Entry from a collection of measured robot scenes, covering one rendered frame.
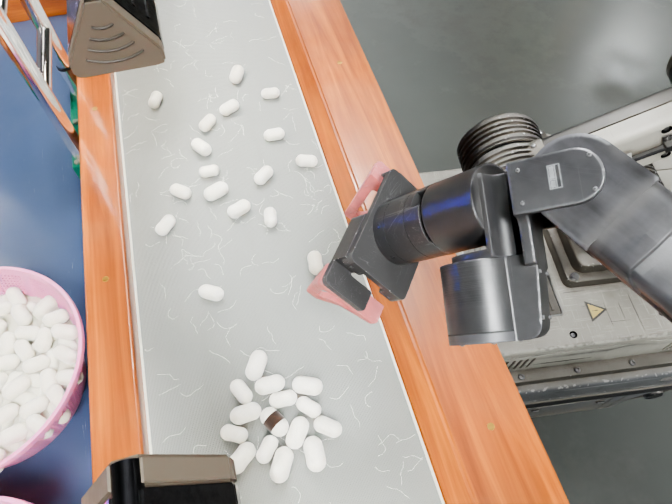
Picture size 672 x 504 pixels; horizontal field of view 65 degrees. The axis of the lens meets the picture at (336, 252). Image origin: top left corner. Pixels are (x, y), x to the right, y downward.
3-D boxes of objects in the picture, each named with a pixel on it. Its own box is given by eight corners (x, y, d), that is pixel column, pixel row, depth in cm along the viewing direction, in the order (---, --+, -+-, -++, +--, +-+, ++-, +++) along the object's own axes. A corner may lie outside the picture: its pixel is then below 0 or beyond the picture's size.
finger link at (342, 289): (354, 271, 55) (419, 255, 47) (328, 331, 52) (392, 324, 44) (306, 233, 52) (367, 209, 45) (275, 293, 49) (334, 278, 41)
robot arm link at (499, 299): (608, 173, 39) (599, 140, 32) (636, 329, 37) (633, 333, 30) (452, 205, 45) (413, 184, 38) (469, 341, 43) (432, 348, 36)
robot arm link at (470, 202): (528, 163, 39) (478, 153, 35) (542, 256, 38) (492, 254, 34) (456, 189, 44) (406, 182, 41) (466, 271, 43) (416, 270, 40)
